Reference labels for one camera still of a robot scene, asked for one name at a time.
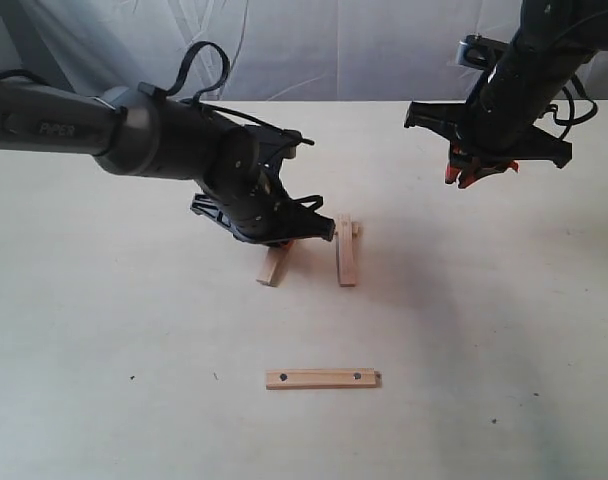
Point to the holed wooden stick bottom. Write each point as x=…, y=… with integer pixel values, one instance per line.
x=316, y=379

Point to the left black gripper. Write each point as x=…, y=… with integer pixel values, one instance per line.
x=242, y=191

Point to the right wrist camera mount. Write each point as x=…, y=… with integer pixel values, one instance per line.
x=480, y=53

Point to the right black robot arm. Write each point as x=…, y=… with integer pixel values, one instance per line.
x=553, y=40

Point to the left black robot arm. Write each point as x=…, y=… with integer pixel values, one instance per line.
x=140, y=133

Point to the white backdrop cloth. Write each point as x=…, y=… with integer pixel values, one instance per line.
x=279, y=50

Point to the holed wooden stick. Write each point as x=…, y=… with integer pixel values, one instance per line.
x=316, y=379
x=346, y=265

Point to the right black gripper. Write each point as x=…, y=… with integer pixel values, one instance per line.
x=497, y=143

